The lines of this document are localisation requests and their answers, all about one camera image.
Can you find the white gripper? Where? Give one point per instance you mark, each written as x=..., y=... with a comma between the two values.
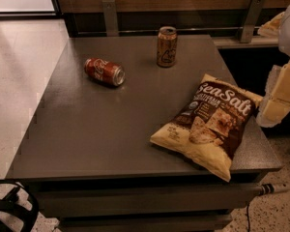
x=276, y=100

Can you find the red coke can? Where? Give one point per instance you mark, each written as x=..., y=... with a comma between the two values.
x=105, y=71

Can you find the brown gold soda can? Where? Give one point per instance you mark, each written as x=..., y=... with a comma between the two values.
x=166, y=48

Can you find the sea salt chips bag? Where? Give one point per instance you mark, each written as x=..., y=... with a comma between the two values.
x=210, y=128

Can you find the grey drawer cabinet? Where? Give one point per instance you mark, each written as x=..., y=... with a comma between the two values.
x=142, y=205

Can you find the right metal wall bracket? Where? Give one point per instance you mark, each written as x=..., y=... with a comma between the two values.
x=253, y=12

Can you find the metal wall bracket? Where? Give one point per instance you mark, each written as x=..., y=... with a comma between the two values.
x=110, y=18
x=253, y=12

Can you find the silver plug with cable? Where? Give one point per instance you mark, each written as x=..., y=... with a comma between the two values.
x=265, y=189

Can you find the left metal wall bracket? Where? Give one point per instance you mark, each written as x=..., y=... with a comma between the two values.
x=110, y=18

